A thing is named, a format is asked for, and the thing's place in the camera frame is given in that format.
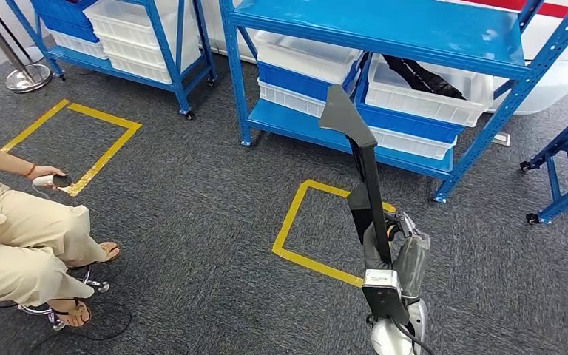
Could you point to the person's left hand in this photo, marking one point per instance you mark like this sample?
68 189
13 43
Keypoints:
44 171

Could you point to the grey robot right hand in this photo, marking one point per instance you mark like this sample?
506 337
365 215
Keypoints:
411 264

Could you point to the white controller with black tip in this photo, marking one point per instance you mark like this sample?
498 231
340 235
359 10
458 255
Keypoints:
61 181

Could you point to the black plastic plate frame part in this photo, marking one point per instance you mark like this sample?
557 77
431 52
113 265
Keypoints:
345 117

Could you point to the person's left forearm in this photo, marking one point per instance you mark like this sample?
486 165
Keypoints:
0 157

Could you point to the blue steel shelf rack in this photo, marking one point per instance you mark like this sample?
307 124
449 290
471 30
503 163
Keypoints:
558 206
177 88
362 19

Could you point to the black plastic trim part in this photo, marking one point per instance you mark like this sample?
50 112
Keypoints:
421 76

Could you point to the person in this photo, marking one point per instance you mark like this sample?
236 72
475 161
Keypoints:
19 245

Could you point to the yellow floor tape square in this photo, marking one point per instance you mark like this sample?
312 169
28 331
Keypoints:
102 115
291 215

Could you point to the chrome stool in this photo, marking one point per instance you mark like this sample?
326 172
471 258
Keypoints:
99 285

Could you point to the white car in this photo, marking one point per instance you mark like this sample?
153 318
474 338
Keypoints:
553 73

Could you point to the red barrier belt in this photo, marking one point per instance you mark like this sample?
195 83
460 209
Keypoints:
558 10

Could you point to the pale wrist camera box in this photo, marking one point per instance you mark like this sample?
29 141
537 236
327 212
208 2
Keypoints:
381 279

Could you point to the chrome stanchion post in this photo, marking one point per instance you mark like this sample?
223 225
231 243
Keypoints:
29 78

